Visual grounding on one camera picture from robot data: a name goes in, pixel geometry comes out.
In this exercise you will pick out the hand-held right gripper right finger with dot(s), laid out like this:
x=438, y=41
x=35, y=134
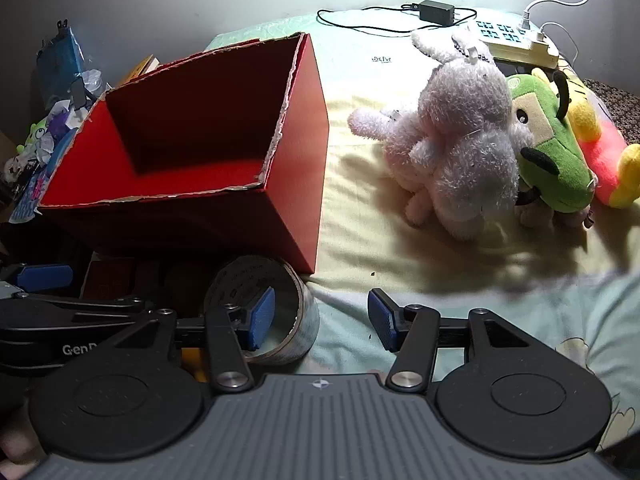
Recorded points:
x=381, y=317

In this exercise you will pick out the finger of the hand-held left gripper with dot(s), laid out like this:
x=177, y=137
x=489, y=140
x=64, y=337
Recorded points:
x=75, y=307
x=45, y=277

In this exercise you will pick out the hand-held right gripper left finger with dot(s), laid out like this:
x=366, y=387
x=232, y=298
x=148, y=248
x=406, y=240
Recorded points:
x=262, y=317

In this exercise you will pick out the printed packing tape roll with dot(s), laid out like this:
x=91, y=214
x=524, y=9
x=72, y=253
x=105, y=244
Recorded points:
x=306, y=320

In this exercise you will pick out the red cardboard box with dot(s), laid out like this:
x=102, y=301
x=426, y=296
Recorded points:
x=295, y=170

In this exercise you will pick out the pale cartoon print quilt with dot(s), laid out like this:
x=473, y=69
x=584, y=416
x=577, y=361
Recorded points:
x=360, y=260

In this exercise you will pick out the blue patterned towel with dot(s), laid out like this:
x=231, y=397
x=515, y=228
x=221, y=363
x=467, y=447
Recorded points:
x=27, y=205

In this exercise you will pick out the small white black toy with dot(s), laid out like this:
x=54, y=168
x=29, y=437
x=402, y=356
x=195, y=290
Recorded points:
x=12, y=167

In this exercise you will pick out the small green toy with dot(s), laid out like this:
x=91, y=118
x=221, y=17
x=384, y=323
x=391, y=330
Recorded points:
x=32, y=137

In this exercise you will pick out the purple toy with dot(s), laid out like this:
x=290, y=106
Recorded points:
x=65, y=122

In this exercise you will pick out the white plush rabbit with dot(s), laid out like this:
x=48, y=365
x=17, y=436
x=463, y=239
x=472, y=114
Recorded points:
x=460, y=150

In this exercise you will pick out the black phone holder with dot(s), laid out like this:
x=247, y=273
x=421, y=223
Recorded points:
x=78, y=94

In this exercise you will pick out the crumpled clear plastic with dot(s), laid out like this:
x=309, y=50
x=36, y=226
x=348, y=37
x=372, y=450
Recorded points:
x=94, y=82

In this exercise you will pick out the blue hanging bag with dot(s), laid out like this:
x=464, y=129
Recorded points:
x=60, y=65

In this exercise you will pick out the yellow book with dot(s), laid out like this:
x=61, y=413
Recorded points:
x=142, y=67

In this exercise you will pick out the green plush toy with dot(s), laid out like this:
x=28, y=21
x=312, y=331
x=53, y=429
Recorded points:
x=555, y=160

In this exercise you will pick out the yellow pink plush toy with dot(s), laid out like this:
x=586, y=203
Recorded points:
x=605, y=155

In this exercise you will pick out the white power strip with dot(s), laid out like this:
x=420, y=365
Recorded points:
x=505, y=42

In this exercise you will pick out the black power adapter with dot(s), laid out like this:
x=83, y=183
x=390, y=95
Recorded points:
x=436, y=11

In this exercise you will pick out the dark speckled blanket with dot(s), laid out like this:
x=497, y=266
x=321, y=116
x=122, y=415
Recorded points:
x=617, y=105

